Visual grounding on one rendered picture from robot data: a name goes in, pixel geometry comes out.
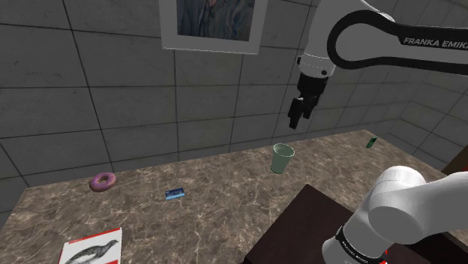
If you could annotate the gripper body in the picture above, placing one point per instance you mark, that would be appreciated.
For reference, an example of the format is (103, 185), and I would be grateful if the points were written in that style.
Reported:
(312, 86)

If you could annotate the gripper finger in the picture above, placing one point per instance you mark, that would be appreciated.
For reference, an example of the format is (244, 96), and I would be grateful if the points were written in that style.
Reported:
(294, 111)
(309, 109)

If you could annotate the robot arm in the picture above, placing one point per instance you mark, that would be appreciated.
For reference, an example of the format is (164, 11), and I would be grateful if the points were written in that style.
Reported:
(409, 204)

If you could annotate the pale green cup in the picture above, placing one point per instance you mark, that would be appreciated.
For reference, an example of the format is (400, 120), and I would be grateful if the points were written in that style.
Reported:
(281, 159)

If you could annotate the small green box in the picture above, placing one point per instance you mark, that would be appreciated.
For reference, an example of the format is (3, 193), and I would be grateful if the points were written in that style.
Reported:
(371, 142)

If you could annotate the dark robot stand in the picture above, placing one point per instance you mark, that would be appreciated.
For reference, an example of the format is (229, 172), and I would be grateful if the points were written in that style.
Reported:
(303, 226)

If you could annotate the small blue card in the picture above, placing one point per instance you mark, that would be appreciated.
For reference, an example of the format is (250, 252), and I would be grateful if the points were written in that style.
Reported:
(174, 193)

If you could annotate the pink frosted doughnut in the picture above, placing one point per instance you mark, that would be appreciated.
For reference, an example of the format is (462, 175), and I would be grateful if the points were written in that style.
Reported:
(102, 181)

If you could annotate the white book with bird picture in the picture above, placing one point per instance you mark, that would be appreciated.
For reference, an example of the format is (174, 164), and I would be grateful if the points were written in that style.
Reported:
(91, 248)

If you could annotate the white framed wall picture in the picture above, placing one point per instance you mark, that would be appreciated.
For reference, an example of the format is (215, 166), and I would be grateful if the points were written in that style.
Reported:
(214, 22)

